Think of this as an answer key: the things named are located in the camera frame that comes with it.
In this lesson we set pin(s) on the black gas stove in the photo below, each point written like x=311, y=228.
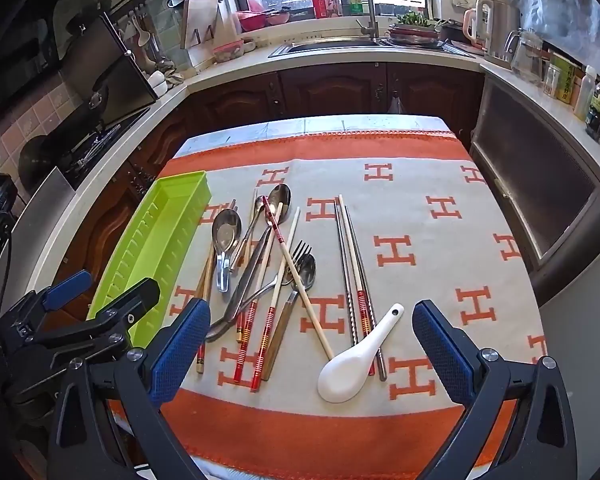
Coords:
x=95, y=145

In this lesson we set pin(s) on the stainless steel panel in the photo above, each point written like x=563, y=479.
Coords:
x=40, y=215

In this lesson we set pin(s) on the red-patterned white chopstick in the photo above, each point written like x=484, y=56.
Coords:
x=363, y=310
x=269, y=330
x=249, y=325
x=275, y=225

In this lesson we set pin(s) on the small metal spoon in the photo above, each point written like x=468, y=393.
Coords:
x=258, y=205

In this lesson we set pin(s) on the steel kitchen faucet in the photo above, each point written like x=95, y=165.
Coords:
x=372, y=10

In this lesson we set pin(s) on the black cooking pot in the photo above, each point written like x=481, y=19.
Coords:
x=452, y=32

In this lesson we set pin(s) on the white steel electric kettle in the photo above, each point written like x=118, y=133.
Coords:
x=500, y=30

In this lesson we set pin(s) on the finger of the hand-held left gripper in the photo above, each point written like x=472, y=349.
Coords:
x=130, y=305
x=67, y=287

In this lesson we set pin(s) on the large pink bowl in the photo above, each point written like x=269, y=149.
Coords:
x=252, y=21

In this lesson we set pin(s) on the black round pan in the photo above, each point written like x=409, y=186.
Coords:
x=37, y=160

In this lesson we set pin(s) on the hanging plastic bag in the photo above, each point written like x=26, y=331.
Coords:
x=395, y=105

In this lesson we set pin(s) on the crumpled rag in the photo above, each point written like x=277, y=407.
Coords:
x=171, y=71

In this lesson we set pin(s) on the glass-door cabinet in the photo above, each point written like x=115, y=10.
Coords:
x=540, y=175

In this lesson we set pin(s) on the orange printed blanket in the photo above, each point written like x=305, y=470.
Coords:
x=430, y=260

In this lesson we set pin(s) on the clear food container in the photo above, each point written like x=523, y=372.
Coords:
x=228, y=52

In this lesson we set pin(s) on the green plastic utensil tray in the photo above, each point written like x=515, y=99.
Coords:
x=145, y=240

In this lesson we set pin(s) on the plastic wall sheet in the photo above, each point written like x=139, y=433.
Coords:
x=555, y=5

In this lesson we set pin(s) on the glass pitcher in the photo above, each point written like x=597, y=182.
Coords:
x=527, y=60

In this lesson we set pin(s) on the short metal soup spoon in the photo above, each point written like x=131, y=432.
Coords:
x=226, y=232

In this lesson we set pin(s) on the long metal spoon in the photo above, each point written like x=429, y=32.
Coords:
x=281, y=195

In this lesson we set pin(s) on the basin of green vegetables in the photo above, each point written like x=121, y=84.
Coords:
x=412, y=35

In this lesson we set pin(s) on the white ceramic spoon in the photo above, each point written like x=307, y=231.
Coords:
x=342, y=375

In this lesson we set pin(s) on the white kitchen countertop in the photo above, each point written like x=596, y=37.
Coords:
x=330, y=59

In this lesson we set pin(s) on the metal fork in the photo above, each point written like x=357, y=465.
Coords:
x=300, y=250

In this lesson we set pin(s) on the small pink bowl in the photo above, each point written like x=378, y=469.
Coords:
x=278, y=16

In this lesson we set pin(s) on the glass jar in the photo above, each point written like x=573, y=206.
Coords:
x=551, y=82

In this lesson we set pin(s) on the hanging ladle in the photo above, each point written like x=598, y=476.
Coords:
x=142, y=35

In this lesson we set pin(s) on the dark wooden base cabinets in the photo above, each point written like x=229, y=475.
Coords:
x=330, y=90

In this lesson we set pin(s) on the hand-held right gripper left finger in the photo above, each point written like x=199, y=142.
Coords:
x=180, y=350

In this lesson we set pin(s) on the metal chopstick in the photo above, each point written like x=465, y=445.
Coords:
x=347, y=290
x=381, y=367

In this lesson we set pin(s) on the stack of white bowls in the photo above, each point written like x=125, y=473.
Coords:
x=157, y=84

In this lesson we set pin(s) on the white plastic bottle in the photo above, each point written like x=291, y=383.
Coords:
x=584, y=95

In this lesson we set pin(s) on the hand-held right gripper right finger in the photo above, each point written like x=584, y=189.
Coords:
x=442, y=350

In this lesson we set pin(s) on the black range hood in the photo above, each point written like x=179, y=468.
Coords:
x=105, y=75

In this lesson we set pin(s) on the white appliance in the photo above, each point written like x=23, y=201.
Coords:
x=580, y=360

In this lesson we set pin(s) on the wooden cutting board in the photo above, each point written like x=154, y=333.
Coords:
x=197, y=20

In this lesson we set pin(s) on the steel kitchen sink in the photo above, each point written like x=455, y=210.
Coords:
x=325, y=46

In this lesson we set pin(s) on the green box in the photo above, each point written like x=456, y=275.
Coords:
x=565, y=80

